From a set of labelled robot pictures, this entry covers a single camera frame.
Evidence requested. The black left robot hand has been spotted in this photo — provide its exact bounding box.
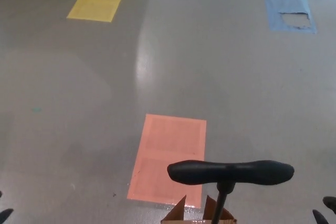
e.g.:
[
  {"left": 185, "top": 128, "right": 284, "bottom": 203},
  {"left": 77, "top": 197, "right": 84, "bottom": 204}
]
[{"left": 0, "top": 190, "right": 14, "bottom": 220}]

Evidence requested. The black air pump T-handle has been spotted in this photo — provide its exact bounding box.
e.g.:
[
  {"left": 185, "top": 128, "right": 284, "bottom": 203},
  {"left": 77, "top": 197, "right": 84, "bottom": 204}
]
[{"left": 167, "top": 159, "right": 295, "bottom": 224}]

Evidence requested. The brown cardboard box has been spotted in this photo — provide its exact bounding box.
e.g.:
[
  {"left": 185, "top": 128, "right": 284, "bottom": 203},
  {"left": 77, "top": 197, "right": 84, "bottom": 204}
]
[{"left": 160, "top": 194, "right": 238, "bottom": 224}]

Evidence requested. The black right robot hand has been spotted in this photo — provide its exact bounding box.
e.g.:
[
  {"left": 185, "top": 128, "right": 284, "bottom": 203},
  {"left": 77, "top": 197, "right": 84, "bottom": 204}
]
[{"left": 312, "top": 196, "right": 336, "bottom": 224}]

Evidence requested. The torn blue paper sheet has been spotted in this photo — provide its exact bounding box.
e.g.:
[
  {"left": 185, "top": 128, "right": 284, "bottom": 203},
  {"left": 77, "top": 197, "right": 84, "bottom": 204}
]
[{"left": 264, "top": 0, "right": 318, "bottom": 35}]

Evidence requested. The orange paper sheet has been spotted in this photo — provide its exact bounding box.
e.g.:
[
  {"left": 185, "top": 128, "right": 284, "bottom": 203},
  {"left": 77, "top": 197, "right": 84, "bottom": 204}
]
[{"left": 127, "top": 113, "right": 207, "bottom": 209}]

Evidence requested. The yellow paper sheet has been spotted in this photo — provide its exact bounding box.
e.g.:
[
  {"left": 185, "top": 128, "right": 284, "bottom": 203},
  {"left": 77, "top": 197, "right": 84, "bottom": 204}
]
[{"left": 66, "top": 0, "right": 128, "bottom": 23}]

